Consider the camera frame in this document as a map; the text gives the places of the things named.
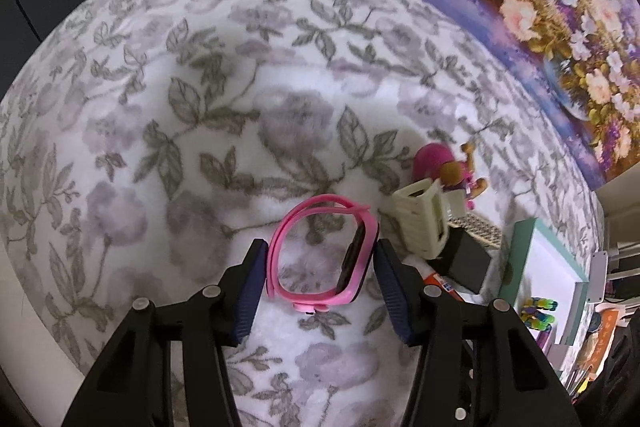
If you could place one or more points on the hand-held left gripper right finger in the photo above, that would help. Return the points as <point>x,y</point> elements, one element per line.
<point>396,294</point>

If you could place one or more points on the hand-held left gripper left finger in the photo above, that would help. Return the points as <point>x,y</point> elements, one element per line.
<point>247,294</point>

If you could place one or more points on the pink smartwatch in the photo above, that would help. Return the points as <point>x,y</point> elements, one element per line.
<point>362,257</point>

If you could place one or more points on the colourful plastic bead toy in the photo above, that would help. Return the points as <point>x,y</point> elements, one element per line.
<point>540,314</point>

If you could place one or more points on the teal box tray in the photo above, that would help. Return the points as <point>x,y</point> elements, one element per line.
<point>550,267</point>

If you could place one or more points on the red glue bottle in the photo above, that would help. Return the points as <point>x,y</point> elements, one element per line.
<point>442,284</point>

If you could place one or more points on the black charger adapter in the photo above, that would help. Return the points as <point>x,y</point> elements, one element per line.
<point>467,264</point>

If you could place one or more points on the cream hair claw clip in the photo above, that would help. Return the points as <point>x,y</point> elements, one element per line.
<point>420,217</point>

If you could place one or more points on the pink toy figure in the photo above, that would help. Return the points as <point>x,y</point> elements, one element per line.
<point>435,162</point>

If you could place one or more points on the white plastic device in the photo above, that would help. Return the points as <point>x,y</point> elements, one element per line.
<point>598,277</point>

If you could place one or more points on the dark cloth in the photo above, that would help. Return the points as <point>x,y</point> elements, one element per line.
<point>617,387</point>

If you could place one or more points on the flower painting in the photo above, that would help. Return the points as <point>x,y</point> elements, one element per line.
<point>560,32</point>

